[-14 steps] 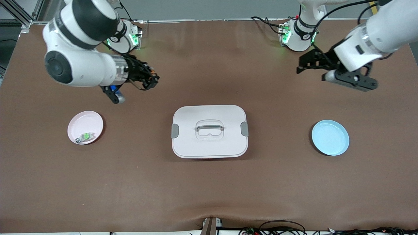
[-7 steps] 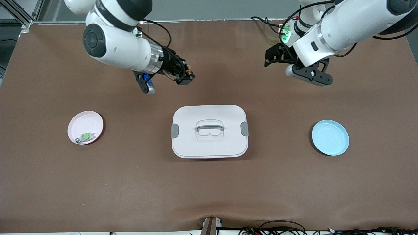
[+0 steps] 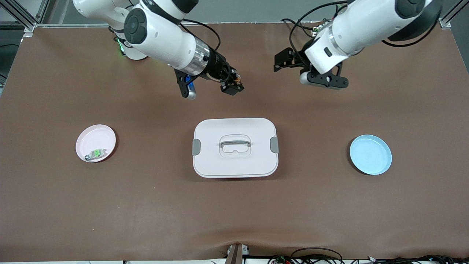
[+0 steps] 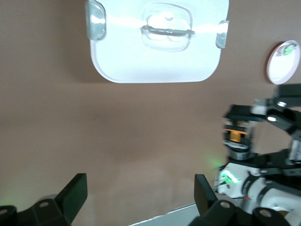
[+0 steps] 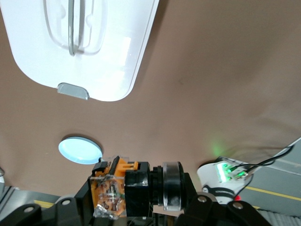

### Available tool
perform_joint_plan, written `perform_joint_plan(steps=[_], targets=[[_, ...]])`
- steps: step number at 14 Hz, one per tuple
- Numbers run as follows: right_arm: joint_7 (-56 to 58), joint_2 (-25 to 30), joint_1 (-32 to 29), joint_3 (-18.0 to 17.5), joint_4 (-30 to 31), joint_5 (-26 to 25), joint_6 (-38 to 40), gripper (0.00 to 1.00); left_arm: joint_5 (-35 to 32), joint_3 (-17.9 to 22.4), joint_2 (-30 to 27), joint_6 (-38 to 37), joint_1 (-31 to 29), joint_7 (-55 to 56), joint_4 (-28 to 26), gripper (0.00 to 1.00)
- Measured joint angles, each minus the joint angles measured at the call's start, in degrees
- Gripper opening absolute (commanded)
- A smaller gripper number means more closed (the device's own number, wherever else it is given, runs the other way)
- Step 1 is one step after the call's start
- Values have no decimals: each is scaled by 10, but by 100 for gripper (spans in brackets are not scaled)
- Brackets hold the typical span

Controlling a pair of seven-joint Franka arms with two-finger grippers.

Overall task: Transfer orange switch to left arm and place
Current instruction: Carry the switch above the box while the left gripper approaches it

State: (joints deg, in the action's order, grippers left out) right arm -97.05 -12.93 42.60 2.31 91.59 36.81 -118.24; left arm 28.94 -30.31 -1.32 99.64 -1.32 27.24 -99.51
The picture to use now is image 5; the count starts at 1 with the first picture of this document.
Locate black left base cables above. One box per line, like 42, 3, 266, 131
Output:
231, 144, 296, 186

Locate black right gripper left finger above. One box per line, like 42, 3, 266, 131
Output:
0, 179, 95, 226

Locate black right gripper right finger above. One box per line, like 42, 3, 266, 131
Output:
180, 172, 274, 226

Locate grey box lid handle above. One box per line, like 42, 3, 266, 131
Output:
67, 0, 79, 57

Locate silver base connector bracket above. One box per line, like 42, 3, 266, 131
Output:
215, 156, 256, 184

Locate orange and black switch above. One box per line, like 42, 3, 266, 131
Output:
90, 154, 187, 221

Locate light blue round plate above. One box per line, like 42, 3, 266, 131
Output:
58, 134, 103, 165

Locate white lidded storage box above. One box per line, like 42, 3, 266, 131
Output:
0, 0, 161, 102

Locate brown table cloth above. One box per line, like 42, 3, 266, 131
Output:
0, 0, 301, 196

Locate grey box latch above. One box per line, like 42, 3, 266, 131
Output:
56, 82, 91, 101

